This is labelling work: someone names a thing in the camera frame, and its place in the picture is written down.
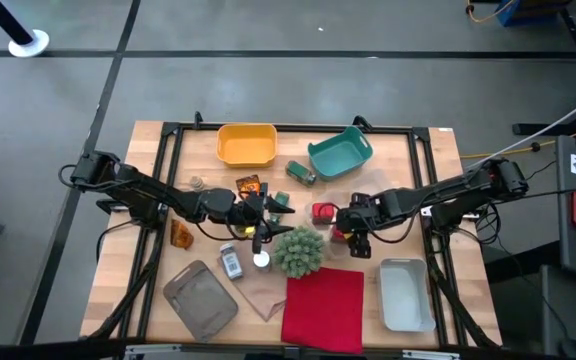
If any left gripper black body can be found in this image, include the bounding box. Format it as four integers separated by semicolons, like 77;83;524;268
201;188;269;227

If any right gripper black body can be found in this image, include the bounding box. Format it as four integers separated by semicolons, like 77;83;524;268
336;197;387;235

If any green spice jar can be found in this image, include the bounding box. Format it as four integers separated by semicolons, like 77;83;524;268
285;159;318;188
269;191;291;225

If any white-lid labelled spice jar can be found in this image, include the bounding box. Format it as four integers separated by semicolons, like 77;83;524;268
252;250;272;272
219;242;245;281

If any brown orange spice packet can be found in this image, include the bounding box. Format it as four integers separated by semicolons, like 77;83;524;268
235;173;262;199

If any clear plastic container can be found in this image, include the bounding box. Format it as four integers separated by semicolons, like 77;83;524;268
305;198;365;261
352;170;409;201

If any green artificial potted plant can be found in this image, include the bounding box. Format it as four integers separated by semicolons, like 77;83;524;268
271;225;327;280

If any amber spice packet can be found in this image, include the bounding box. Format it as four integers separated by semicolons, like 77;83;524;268
169;218;195;250

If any beige cloth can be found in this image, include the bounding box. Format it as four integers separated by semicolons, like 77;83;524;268
216;234;289;323

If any yellow plastic bin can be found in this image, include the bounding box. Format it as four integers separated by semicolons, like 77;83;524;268
216;123;279;169

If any teal plastic bin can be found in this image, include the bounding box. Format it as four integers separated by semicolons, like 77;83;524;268
307;124;374;182

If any light grey plastic bin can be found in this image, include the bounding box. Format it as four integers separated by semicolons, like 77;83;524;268
377;257;438;334

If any red cloth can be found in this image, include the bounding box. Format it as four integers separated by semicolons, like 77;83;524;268
281;266;366;355

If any woven basket on left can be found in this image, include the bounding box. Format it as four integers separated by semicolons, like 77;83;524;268
162;259;240;343

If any black computer mouse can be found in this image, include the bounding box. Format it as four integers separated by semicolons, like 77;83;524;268
557;337;576;360

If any black pole white base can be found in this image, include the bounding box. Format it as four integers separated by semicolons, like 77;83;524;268
0;0;51;59

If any blue box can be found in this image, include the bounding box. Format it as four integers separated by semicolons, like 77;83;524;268
495;0;559;27

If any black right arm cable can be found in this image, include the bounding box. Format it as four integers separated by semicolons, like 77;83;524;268
365;207;422;245

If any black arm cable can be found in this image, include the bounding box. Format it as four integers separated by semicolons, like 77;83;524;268
195;219;242;242
365;207;422;245

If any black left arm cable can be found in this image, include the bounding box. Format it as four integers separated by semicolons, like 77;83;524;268
195;219;242;242

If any black aluminium table frame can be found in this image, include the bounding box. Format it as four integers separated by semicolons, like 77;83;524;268
87;112;502;349

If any yellow floor cable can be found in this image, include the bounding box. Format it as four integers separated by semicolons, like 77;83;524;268
460;122;576;160

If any white floor cable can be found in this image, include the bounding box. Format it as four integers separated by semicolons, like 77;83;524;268
467;84;576;171

